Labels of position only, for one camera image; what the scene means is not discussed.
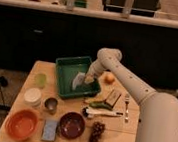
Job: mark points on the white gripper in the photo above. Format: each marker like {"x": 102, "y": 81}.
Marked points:
{"x": 95, "y": 70}

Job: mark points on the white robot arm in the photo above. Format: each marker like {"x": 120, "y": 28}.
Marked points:
{"x": 158, "y": 117}

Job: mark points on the green plastic tray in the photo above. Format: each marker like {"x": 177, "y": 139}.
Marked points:
{"x": 66, "y": 70}

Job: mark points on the orange fruit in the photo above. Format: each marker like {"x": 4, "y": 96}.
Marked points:
{"x": 109, "y": 78}

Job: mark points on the brown wooden block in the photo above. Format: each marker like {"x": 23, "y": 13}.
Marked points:
{"x": 113, "y": 97}

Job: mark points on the silver fork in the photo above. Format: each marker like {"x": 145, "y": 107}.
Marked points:
{"x": 126, "y": 100}

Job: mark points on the light green cup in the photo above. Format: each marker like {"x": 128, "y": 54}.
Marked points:
{"x": 40, "y": 80}

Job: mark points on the small metal cup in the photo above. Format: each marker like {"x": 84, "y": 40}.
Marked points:
{"x": 51, "y": 105}

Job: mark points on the wooden table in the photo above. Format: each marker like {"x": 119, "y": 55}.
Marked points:
{"x": 116, "y": 129}

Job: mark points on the dark purple grape bunch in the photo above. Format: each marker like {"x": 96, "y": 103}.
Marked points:
{"x": 96, "y": 131}

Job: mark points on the dark red bowl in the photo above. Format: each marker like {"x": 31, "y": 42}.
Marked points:
{"x": 71, "y": 125}

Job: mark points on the blue sponge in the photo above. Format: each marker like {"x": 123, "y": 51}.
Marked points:
{"x": 49, "y": 130}

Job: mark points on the orange plastic bowl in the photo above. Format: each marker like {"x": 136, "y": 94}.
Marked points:
{"x": 21, "y": 125}

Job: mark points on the white handled knife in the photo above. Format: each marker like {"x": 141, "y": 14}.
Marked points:
{"x": 90, "y": 113}

